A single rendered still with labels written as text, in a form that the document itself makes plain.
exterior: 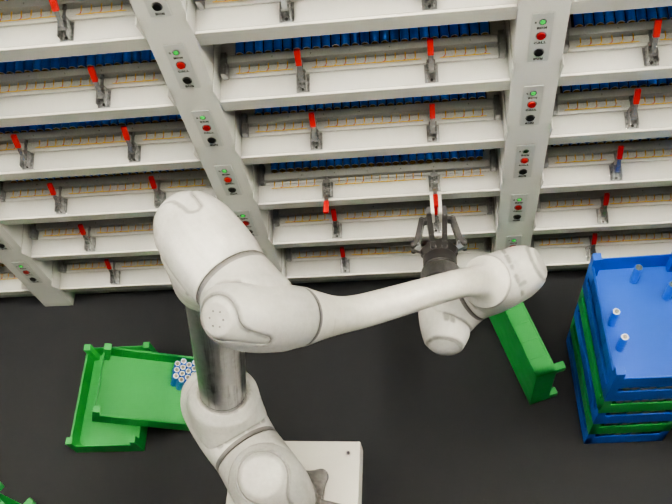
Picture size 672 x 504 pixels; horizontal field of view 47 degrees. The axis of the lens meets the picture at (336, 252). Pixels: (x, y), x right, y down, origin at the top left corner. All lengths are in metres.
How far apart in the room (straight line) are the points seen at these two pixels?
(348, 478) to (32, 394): 1.07
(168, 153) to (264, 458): 0.74
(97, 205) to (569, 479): 1.41
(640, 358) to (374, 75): 0.86
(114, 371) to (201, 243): 1.15
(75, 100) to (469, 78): 0.84
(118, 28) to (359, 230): 0.86
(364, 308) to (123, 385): 1.11
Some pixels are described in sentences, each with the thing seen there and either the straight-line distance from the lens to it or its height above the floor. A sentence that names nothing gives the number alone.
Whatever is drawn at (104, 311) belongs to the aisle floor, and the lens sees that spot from 2.56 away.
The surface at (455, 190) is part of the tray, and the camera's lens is 1.95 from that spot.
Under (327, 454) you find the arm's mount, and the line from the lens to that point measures 1.91.
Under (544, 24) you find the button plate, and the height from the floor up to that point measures 1.02.
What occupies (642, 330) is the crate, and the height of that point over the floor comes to 0.40.
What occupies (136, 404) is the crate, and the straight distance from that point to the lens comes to 2.30.
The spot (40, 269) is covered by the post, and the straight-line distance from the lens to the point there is 2.44.
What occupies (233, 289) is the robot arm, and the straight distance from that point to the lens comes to 1.15.
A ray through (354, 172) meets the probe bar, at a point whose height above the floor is 0.53.
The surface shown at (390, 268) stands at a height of 0.11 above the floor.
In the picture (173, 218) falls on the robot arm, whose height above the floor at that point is 1.09.
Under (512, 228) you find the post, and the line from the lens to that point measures 2.10.
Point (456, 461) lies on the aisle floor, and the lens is 2.17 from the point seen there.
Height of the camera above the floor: 2.09
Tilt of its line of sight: 58 degrees down
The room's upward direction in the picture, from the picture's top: 14 degrees counter-clockwise
